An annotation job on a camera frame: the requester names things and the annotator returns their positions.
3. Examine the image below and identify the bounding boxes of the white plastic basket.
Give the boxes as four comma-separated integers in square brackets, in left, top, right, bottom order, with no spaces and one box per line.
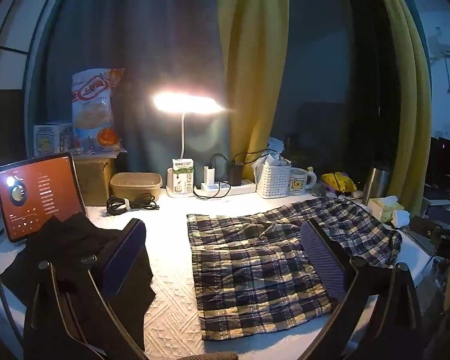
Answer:
[256,155,292,199]

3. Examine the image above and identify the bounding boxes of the white green milk carton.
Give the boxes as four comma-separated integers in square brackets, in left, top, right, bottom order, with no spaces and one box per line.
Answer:
[172,158,194,197]

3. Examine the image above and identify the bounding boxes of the small printed box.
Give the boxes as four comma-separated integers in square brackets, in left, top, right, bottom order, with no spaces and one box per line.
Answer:
[33,121,76,158]

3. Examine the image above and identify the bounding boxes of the white charger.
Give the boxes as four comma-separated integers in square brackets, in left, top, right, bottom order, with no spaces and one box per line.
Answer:
[203,165,220,186]

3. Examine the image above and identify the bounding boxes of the dark blue curtain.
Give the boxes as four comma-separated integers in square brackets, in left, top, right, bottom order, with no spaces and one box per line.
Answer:
[45,0,233,175]

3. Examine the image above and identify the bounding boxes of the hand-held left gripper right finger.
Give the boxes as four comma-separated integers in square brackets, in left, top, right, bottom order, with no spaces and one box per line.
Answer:
[301,219,422,360]

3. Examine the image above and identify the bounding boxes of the brown lidded food container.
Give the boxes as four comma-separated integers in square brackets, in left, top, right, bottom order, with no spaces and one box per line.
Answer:
[109,172,163,203]

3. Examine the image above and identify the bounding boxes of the white power strip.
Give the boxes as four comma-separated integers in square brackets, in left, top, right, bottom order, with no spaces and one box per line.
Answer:
[195,179,256,197]

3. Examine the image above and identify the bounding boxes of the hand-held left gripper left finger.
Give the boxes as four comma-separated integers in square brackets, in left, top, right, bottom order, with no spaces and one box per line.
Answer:
[24,217,154,360]

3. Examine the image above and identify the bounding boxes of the yellow plush toy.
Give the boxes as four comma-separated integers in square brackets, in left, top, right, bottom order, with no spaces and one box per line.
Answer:
[320,172,358,194]

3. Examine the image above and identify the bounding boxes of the coiled black cable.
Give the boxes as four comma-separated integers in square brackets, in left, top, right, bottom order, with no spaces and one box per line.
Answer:
[106,194,160,217]

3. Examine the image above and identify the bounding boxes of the yellow curtain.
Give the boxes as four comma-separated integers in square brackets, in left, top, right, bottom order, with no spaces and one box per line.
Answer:
[214,0,289,192]
[367,0,434,205]

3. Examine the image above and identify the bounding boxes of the crumpled white plastic bags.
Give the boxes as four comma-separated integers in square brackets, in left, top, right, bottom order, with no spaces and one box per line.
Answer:
[252,137,291,167]

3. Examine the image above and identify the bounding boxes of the dark electronic device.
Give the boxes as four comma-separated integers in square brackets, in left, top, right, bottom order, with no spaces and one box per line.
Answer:
[424,135,450,203]

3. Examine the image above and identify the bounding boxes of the white desk lamp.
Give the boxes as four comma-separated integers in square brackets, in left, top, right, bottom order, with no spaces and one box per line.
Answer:
[152,92,226,197]

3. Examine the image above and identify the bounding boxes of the black charger cable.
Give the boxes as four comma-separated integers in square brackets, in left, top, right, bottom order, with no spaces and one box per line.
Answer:
[193,154,233,199]
[232,149,271,166]

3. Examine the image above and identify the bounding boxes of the brown cardboard box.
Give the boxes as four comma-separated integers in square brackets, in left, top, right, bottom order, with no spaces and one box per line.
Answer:
[73,155,117,207]

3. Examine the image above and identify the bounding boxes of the black charger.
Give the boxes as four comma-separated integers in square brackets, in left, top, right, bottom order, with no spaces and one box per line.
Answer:
[229,161,244,186]

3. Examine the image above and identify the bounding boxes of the yellow tissue pack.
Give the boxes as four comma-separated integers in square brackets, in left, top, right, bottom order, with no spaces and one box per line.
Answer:
[367,196,411,227]

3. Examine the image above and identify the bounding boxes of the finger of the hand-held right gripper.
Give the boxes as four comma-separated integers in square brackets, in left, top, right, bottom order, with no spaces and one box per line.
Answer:
[412,215,450,244]

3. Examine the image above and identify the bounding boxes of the plaid pants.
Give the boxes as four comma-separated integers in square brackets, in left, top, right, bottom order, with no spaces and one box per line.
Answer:
[187,196,404,342]

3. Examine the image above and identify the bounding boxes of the black garment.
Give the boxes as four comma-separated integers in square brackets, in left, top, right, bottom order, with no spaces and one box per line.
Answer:
[0,214,156,353]

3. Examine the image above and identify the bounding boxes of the large snack bag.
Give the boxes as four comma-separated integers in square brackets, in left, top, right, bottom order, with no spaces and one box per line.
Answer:
[70,68,126,154]

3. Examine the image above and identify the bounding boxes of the steel thermos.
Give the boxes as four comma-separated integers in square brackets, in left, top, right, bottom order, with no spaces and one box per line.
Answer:
[362,163,392,206]

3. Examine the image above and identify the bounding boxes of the tablet with red screen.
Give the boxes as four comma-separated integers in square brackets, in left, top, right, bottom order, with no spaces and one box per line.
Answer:
[0,152,89,244]

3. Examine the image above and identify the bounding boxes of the white bear mug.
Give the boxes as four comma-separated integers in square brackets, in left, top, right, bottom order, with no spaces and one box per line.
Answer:
[289,167,318,196]

